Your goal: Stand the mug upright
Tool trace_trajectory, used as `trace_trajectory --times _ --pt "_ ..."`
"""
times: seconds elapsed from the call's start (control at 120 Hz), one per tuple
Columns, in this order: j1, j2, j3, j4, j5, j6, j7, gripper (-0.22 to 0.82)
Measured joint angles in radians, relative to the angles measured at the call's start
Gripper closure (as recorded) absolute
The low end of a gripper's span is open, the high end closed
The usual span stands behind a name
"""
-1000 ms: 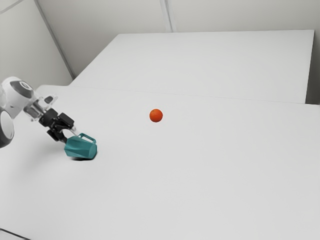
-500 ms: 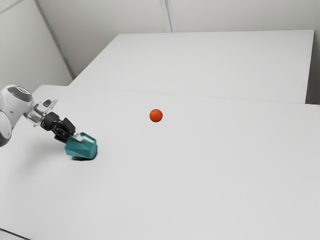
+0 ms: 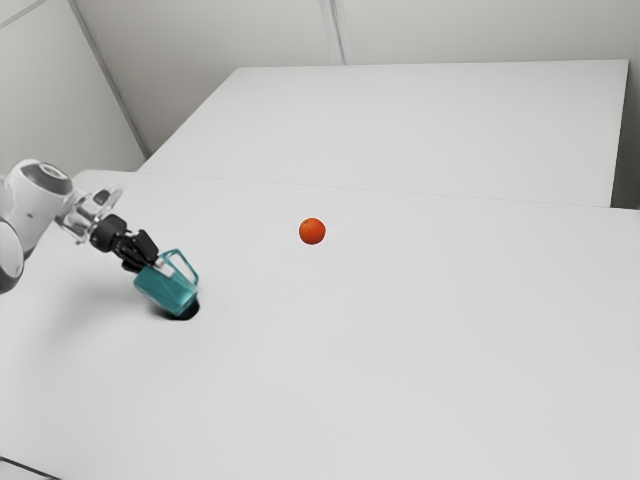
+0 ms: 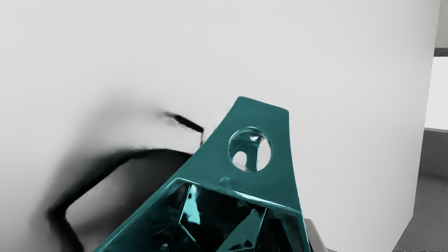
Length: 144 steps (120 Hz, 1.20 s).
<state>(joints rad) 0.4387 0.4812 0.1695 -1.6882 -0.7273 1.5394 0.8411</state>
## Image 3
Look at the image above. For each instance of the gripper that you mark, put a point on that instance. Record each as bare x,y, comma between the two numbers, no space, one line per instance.
106,233

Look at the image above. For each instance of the teal faceted mug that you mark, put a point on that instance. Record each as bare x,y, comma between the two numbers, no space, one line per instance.
169,287

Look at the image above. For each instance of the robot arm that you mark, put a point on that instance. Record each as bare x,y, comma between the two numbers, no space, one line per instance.
30,200

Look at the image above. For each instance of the orange fruit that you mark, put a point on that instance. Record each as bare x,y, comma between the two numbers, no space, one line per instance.
312,231

